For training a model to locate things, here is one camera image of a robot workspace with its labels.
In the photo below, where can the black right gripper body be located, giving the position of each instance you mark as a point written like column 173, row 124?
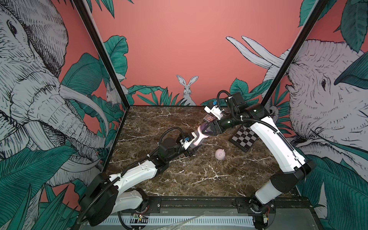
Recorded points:
column 230, row 122

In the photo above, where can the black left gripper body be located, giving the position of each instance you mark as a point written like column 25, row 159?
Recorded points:
column 179, row 150

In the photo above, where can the clear baby bottle body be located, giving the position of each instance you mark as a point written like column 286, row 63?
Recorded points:
column 199, row 138

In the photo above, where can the purple bottle collar with nipple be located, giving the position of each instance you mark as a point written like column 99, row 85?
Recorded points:
column 204, row 127

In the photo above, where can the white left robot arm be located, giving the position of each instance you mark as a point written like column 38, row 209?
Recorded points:
column 108, row 194

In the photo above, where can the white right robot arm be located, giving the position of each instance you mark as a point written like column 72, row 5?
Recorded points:
column 293, row 166

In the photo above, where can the black white checkerboard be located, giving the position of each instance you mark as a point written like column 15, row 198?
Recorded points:
column 244, row 138

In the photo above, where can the pink pig-shaped bottle cap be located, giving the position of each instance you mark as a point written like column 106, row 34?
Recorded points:
column 220, row 154

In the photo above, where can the white vented strip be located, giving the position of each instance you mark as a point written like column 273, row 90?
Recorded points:
column 239, row 221

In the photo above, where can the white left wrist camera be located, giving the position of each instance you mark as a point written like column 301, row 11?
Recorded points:
column 187, row 141

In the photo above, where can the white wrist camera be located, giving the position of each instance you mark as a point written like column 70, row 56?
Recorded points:
column 187, row 141
column 213, row 108

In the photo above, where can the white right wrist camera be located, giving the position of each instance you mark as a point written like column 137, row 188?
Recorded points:
column 213, row 108

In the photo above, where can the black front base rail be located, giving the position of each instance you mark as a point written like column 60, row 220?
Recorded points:
column 156, row 204

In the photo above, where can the black right frame post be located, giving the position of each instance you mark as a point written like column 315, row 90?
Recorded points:
column 311, row 20

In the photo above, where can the black frame post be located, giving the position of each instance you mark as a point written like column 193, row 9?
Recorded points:
column 311, row 20
column 88, row 22

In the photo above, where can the black left frame post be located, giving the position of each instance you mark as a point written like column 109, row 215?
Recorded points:
column 88, row 22

